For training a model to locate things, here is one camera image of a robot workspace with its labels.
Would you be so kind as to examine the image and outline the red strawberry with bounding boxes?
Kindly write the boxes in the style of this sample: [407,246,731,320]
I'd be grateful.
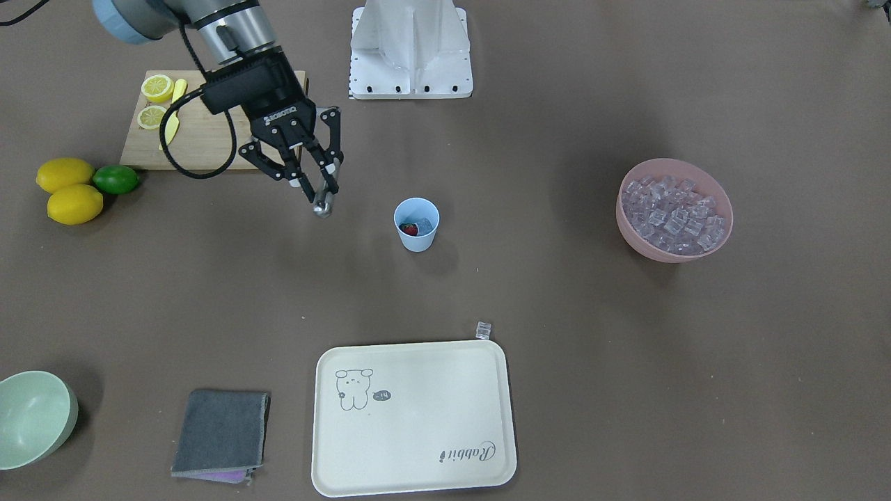
[398,223,420,237]

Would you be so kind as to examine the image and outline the green lime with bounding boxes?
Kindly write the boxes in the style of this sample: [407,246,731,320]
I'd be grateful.
[92,165,140,196]

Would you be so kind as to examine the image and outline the lemon half upper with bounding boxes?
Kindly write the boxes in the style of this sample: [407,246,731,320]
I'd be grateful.
[141,74,174,104]

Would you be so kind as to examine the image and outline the steel muddler black tip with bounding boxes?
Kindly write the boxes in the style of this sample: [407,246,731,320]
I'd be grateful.
[313,157,341,218]

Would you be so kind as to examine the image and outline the mint green bowl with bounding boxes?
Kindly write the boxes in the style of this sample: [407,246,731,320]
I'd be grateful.
[1,370,79,470]

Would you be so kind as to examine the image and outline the light blue plastic cup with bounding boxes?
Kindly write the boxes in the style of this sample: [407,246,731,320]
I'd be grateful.
[393,197,441,253]

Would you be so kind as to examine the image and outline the wooden cutting board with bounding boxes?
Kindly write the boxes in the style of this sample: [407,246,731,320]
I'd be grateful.
[120,70,310,170]

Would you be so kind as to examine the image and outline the yellow plastic knife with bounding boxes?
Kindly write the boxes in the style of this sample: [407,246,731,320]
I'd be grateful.
[159,79,188,151]

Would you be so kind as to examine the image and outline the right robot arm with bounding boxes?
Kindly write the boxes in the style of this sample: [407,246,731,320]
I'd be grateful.
[92,1,344,218]

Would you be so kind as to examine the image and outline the pile of clear ice cubes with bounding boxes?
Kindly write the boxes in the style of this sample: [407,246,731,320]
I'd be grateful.
[620,175,731,257]

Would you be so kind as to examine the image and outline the yellow lemon lower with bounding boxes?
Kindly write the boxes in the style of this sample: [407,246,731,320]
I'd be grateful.
[47,184,104,225]

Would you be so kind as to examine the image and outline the grey folded cloth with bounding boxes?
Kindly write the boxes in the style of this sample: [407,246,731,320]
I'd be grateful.
[170,389,270,484]

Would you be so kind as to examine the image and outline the yellow lemon upper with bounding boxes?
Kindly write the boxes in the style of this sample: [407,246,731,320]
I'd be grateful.
[36,157,95,194]

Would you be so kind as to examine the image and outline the single clear ice cube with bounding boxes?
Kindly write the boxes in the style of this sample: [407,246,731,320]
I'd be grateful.
[475,321,492,340]

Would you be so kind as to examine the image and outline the yellow lemon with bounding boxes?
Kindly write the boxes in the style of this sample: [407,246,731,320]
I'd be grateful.
[36,157,95,194]
[47,184,104,225]

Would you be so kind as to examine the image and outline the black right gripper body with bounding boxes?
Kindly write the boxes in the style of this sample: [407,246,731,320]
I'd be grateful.
[200,50,320,151]

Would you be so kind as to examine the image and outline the cream rabbit tray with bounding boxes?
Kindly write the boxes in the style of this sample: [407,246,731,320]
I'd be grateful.
[311,340,518,498]

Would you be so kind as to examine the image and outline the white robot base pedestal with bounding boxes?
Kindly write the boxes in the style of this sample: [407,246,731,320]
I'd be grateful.
[348,1,474,100]

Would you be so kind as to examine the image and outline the pink plastic bowl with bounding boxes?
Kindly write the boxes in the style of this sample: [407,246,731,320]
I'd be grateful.
[615,158,733,263]

